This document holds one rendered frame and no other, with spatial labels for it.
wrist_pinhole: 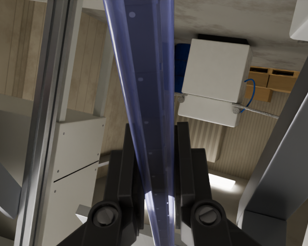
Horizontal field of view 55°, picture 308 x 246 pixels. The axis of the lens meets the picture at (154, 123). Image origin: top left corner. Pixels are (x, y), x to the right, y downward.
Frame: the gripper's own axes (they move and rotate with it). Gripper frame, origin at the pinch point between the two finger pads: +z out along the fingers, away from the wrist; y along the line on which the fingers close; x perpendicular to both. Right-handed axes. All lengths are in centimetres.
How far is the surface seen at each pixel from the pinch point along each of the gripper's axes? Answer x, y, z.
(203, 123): -516, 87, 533
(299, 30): 2.8, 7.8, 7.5
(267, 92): -429, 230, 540
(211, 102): -269, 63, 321
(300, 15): 3.5, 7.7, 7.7
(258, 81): -393, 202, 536
